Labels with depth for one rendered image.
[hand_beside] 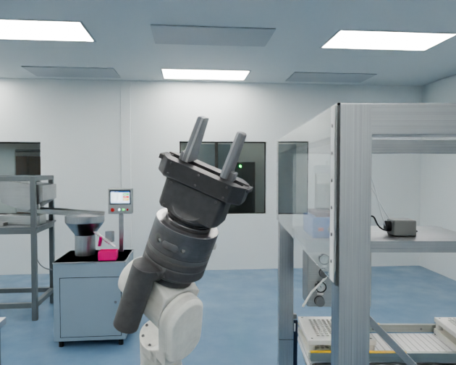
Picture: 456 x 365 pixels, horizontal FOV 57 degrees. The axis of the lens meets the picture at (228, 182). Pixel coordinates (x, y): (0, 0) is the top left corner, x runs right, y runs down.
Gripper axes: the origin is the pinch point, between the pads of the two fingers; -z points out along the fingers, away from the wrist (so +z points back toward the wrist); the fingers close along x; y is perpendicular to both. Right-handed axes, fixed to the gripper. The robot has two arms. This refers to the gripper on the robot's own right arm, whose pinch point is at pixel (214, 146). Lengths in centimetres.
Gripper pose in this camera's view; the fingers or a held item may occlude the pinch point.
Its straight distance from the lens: 54.2
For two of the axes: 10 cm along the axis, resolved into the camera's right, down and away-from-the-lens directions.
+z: -3.4, 9.1, 2.5
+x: -9.0, -3.9, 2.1
